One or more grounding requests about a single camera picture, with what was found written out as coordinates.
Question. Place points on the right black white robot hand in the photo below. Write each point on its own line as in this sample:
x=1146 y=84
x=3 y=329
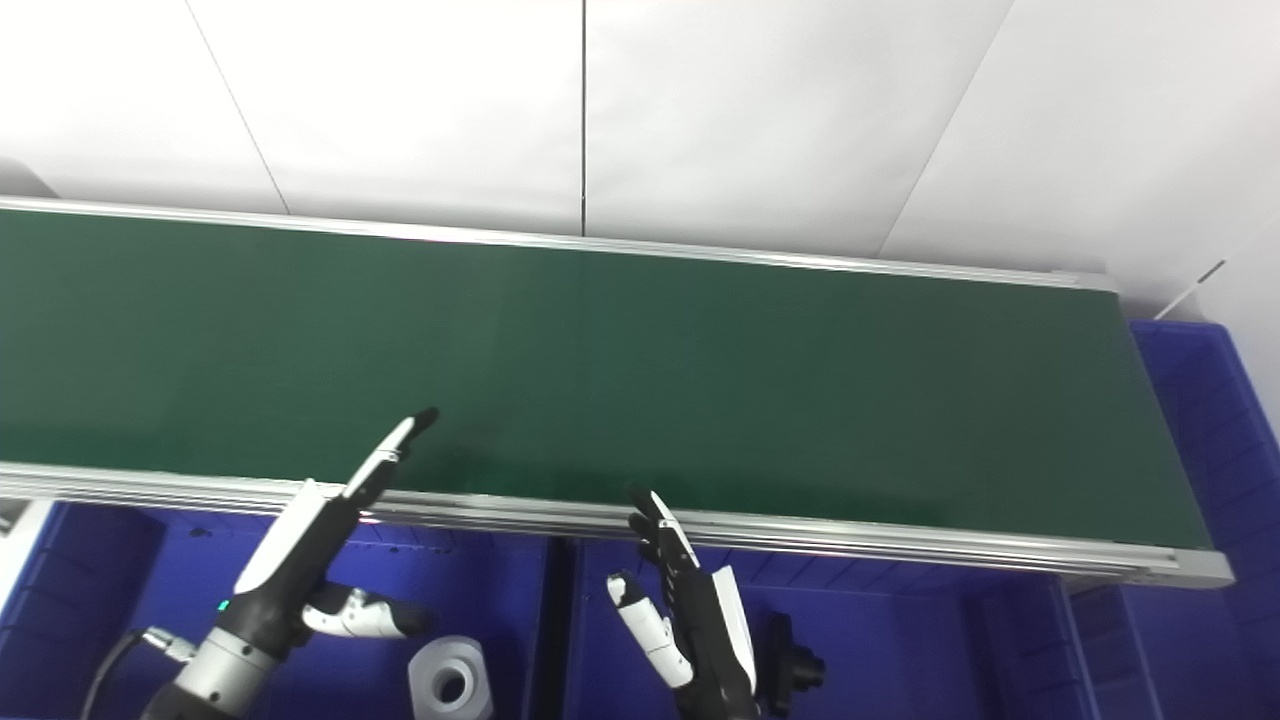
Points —
x=710 y=640

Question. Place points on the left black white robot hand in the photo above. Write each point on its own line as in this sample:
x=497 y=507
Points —
x=290 y=560

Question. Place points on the white cylindrical plastic part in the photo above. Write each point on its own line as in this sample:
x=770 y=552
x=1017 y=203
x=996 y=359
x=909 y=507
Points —
x=425 y=660

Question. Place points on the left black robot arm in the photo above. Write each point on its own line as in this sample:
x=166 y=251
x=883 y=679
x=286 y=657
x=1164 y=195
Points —
x=215 y=680

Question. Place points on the black plastic part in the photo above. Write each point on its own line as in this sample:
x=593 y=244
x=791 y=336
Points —
x=790 y=665

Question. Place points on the blue plastic bin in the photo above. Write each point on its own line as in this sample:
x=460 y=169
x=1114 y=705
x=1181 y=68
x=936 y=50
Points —
x=950 y=660
x=1230 y=480
x=100 y=600

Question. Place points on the green conveyor belt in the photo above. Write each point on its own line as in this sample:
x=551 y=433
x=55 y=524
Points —
x=900 y=545
x=700 y=380

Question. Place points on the thin grey rod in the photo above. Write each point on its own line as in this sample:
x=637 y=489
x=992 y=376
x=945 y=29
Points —
x=1190 y=290

